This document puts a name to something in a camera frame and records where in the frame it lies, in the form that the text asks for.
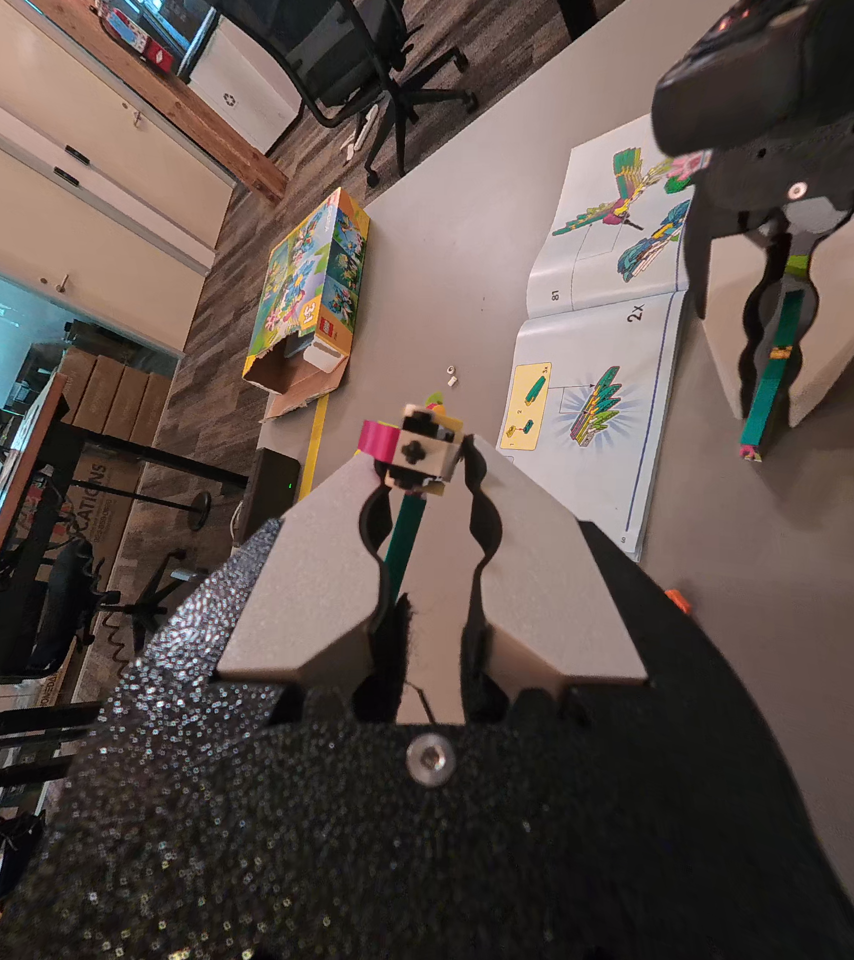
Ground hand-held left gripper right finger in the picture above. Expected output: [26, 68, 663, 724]
[460, 433, 651, 706]

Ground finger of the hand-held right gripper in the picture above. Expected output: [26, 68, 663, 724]
[703, 223, 782, 421]
[785, 208, 854, 429]

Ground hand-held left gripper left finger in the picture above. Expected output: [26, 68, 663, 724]
[215, 450, 409, 702]

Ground teal lego wing strip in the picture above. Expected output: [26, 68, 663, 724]
[736, 255, 811, 465]

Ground lego bird body assembly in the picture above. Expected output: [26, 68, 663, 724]
[359, 401, 467, 603]

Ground lego instruction booklet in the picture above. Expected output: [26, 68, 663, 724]
[498, 112, 698, 564]

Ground colourful lego box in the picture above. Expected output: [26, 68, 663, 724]
[241, 187, 372, 421]

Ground black box with green light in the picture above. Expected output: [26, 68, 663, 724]
[234, 447, 303, 552]

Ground black floor stand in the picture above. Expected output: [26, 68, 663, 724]
[123, 487, 224, 534]

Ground printed cardboard box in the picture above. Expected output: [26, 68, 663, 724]
[37, 456, 145, 601]

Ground brown cardboard box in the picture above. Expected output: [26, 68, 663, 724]
[103, 363, 154, 444]
[74, 354, 130, 435]
[58, 348, 102, 421]
[130, 371, 175, 445]

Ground black swivel chair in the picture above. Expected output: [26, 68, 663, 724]
[0, 540, 124, 676]

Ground wood-topped black desk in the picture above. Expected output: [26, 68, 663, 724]
[0, 372, 252, 759]

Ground white power strip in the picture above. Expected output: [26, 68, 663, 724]
[344, 103, 381, 163]

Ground black office chair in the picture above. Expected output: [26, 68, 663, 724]
[209, 0, 481, 189]

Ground white sliding doors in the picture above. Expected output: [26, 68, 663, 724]
[0, 0, 237, 354]

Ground white recycling bin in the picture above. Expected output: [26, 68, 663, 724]
[188, 15, 302, 155]

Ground red and white box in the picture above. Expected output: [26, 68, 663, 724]
[93, 0, 177, 76]

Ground yellow strap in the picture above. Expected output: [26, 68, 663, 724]
[299, 393, 331, 500]

